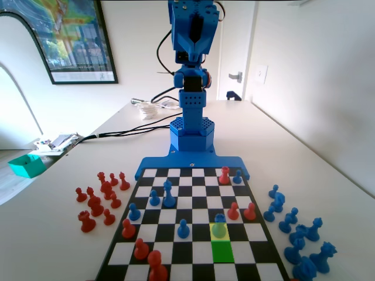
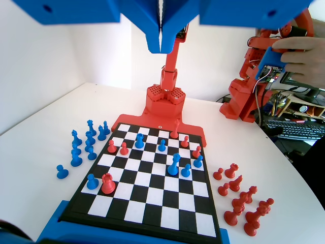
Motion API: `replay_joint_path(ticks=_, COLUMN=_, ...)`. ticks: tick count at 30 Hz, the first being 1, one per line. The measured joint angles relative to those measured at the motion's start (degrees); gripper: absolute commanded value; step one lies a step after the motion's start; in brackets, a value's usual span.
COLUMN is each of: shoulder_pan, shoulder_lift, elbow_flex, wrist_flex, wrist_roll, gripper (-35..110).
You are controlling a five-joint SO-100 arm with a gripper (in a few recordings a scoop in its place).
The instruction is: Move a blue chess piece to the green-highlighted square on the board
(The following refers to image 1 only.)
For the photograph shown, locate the white wall switch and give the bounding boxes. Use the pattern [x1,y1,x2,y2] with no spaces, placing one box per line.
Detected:
[255,64,269,85]

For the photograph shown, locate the red chess knight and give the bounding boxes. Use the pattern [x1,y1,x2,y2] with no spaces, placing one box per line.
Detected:
[87,196,104,217]
[100,181,115,200]

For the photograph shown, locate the blue chess king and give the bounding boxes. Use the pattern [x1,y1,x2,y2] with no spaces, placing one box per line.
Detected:
[162,179,176,208]

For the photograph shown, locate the black table cable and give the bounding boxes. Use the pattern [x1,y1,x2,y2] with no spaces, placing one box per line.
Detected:
[73,114,180,147]
[96,123,173,138]

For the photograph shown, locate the teal plastic box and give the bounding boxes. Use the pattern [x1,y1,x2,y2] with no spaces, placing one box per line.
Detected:
[7,154,47,179]

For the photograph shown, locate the black white chessboard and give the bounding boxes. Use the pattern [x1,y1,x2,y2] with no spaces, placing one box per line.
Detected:
[95,167,291,281]

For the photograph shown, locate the red chess bishop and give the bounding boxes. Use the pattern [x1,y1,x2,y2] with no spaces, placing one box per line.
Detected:
[118,172,131,191]

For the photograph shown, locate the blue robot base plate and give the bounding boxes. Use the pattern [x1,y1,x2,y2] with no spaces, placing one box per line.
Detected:
[134,146,252,181]

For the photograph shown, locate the printed paper sheets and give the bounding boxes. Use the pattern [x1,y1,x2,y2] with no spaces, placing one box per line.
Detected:
[152,99,181,109]

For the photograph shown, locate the white door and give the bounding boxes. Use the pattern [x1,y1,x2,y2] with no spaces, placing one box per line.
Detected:
[217,0,257,102]

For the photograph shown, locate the black framed poster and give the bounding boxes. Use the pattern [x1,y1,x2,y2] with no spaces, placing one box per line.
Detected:
[0,0,119,85]

